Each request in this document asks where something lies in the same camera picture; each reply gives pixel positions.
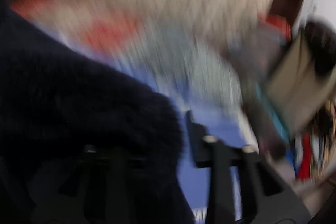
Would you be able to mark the dark navy fleece garment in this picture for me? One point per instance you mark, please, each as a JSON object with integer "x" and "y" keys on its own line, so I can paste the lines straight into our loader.
{"x": 81, "y": 142}

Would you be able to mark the dark bag on box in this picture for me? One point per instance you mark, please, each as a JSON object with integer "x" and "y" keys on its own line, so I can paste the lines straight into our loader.
{"x": 320, "y": 40}

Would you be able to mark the hanging colourful clothes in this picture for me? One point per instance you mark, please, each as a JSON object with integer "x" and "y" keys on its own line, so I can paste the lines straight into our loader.
{"x": 311, "y": 151}

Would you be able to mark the blue printed bed sheet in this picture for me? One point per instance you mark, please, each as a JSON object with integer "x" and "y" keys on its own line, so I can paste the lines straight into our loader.
{"x": 206, "y": 93}

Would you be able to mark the beige fabric storage box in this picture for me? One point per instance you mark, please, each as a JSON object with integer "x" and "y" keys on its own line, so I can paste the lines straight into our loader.
{"x": 295, "y": 91}

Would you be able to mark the red patchwork quilt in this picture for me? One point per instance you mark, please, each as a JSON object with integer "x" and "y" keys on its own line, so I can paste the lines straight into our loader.
{"x": 83, "y": 25}

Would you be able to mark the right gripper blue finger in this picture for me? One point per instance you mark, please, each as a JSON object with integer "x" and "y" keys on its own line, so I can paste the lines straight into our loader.
{"x": 243, "y": 187}

